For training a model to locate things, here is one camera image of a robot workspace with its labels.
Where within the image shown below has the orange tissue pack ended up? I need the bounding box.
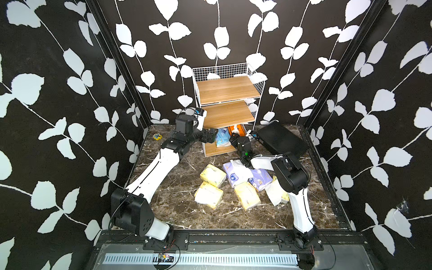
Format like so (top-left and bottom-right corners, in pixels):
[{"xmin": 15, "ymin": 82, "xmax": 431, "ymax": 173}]
[{"xmin": 228, "ymin": 124, "xmax": 246, "ymax": 137}]

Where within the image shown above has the light blue tissue pack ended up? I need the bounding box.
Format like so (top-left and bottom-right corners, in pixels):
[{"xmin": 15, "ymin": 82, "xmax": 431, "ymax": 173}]
[{"xmin": 216, "ymin": 128, "xmax": 231, "ymax": 147}]

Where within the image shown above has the purple tissue pack front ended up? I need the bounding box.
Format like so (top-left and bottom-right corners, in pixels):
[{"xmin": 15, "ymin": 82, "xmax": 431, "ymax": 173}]
[{"xmin": 223, "ymin": 160, "xmax": 253, "ymax": 188}]

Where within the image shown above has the purple tissue pack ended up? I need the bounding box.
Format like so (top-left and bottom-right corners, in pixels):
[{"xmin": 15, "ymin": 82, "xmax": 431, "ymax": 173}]
[
  {"xmin": 248, "ymin": 169, "xmax": 273, "ymax": 192},
  {"xmin": 223, "ymin": 160, "xmax": 253, "ymax": 188}
]

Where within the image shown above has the green floral tissue pack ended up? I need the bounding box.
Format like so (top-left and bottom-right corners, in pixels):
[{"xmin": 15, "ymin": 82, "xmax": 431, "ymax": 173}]
[{"xmin": 200, "ymin": 164, "xmax": 226, "ymax": 188}]

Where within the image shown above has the yellow green tissue pack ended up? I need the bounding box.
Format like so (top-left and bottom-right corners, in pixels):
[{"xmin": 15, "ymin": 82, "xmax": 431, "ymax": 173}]
[{"xmin": 265, "ymin": 175, "xmax": 289, "ymax": 206}]

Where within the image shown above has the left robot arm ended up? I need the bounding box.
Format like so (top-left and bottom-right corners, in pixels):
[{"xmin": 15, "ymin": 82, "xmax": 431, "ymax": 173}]
[{"xmin": 108, "ymin": 108, "xmax": 218, "ymax": 242}]

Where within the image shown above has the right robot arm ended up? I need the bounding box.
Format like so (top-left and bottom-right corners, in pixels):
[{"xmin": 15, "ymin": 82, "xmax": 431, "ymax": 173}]
[{"xmin": 229, "ymin": 133, "xmax": 318, "ymax": 250}]

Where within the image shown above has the small circuit board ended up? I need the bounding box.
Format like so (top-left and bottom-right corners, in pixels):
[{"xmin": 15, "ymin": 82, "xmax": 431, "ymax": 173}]
[{"xmin": 155, "ymin": 253, "xmax": 174, "ymax": 264}]

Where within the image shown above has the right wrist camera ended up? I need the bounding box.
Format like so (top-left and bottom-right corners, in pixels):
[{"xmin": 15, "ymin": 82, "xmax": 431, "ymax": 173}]
[{"xmin": 245, "ymin": 130, "xmax": 258, "ymax": 140}]

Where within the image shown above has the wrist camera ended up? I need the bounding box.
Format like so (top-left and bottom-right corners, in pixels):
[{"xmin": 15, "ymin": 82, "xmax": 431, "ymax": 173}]
[
  {"xmin": 245, "ymin": 130, "xmax": 258, "ymax": 140},
  {"xmin": 195, "ymin": 108, "xmax": 207, "ymax": 131}
]

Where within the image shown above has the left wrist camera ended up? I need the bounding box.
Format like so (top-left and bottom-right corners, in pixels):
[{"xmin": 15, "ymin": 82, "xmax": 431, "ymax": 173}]
[{"xmin": 195, "ymin": 108, "xmax": 207, "ymax": 131}]

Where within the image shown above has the white wire wooden shelf rack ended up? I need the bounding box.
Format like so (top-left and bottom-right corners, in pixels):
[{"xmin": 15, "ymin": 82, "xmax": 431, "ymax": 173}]
[{"xmin": 191, "ymin": 62, "xmax": 266, "ymax": 158}]

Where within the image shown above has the white ribbed cable duct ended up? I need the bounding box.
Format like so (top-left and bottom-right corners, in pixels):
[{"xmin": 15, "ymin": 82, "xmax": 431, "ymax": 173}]
[{"xmin": 102, "ymin": 253, "xmax": 299, "ymax": 267}]

